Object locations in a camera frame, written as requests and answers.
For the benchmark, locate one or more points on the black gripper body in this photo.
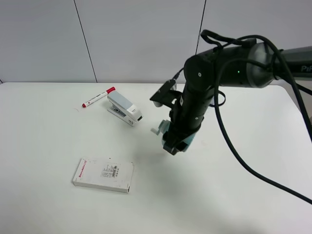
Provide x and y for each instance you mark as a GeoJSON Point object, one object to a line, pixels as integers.
{"type": "Point", "coordinates": [187, 116]}

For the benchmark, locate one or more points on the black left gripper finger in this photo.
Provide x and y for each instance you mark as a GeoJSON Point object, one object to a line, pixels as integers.
{"type": "Point", "coordinates": [170, 149]}

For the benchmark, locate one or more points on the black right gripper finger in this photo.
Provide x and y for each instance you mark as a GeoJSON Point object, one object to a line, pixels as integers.
{"type": "Point", "coordinates": [181, 147]}

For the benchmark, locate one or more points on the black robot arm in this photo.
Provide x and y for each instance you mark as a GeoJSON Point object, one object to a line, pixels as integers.
{"type": "Point", "coordinates": [251, 67]}

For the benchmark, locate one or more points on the white grey stapler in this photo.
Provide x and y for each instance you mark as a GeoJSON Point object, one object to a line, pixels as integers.
{"type": "Point", "coordinates": [124, 109]}

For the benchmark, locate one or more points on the white flat cardboard box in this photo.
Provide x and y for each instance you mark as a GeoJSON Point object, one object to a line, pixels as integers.
{"type": "Point", "coordinates": [104, 174]}

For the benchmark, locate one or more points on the red and white marker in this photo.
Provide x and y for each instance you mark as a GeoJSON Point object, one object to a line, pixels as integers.
{"type": "Point", "coordinates": [97, 97]}

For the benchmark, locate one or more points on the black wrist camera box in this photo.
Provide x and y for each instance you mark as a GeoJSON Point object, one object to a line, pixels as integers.
{"type": "Point", "coordinates": [164, 93]}

